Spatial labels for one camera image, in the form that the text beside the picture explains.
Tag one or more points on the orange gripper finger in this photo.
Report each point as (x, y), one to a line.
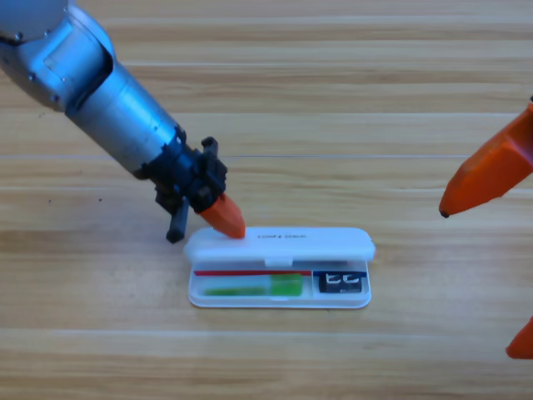
(487, 175)
(524, 346)

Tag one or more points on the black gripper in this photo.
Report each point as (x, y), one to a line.
(187, 175)

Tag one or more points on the green and white pen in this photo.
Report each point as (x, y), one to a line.
(287, 285)

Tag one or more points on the white plastic pencil case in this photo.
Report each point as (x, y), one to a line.
(316, 246)

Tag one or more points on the black eraser white print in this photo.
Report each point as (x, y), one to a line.
(322, 287)

